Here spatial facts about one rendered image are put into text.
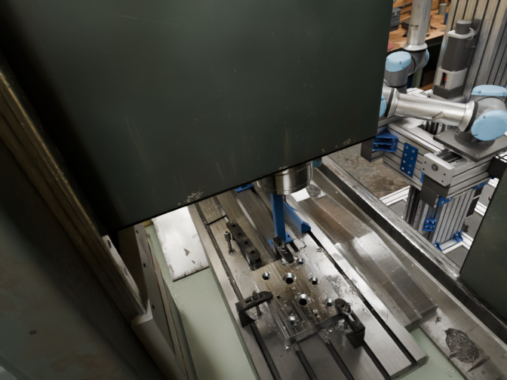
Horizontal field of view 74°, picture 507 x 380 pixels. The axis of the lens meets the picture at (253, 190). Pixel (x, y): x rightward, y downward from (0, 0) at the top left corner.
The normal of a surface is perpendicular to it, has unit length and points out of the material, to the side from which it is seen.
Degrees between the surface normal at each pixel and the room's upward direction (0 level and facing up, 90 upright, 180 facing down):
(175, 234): 22
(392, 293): 8
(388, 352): 0
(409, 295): 8
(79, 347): 90
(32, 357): 90
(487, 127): 91
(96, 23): 90
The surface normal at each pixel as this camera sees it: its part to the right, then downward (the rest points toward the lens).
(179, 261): 0.04, -0.48
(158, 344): 0.39, 0.55
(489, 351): -0.39, -0.63
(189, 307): -0.12, -0.77
